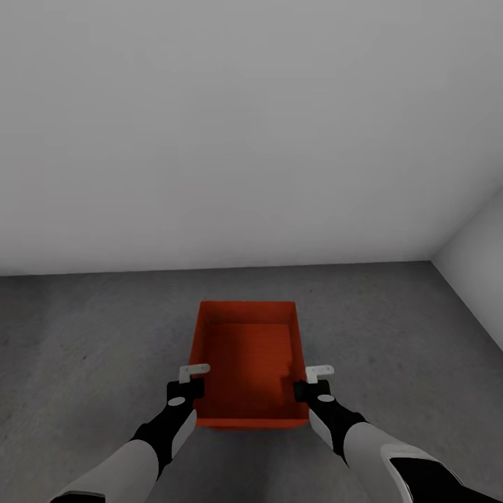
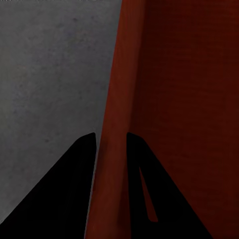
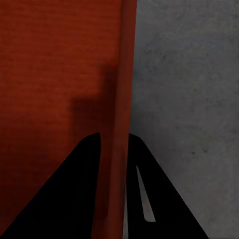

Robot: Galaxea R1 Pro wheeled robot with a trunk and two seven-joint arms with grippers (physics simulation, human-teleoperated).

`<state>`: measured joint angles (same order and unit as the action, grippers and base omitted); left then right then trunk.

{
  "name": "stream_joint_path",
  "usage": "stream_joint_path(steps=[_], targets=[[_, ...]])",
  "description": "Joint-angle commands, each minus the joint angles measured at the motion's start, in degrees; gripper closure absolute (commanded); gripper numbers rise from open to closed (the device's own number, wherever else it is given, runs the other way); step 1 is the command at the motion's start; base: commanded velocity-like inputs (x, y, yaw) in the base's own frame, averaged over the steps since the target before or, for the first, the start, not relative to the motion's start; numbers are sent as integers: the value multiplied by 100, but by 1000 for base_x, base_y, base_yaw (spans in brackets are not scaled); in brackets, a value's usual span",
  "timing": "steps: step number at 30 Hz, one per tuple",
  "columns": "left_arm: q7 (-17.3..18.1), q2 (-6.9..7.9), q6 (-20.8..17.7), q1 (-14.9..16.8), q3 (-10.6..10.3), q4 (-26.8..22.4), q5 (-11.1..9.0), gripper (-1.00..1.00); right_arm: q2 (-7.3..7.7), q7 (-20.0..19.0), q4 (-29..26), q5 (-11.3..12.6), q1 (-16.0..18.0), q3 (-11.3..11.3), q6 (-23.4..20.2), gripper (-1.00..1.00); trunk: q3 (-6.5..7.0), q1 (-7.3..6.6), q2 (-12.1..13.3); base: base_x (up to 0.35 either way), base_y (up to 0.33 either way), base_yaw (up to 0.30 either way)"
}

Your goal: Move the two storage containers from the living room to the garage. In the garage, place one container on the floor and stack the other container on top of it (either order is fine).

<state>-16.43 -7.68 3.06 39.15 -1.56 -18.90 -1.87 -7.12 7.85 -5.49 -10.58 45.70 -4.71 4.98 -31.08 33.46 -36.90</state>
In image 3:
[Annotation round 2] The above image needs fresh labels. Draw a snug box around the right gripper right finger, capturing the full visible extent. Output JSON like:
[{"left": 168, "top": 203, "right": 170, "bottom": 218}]
[{"left": 126, "top": 134, "right": 209, "bottom": 239}]

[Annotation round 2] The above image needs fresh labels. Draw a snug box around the storage box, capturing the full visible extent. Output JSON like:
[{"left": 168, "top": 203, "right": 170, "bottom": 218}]
[{"left": 0, "top": 0, "right": 137, "bottom": 239}]

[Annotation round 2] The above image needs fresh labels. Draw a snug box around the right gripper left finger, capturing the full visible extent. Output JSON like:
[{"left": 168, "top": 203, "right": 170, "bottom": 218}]
[{"left": 0, "top": 132, "right": 101, "bottom": 239}]

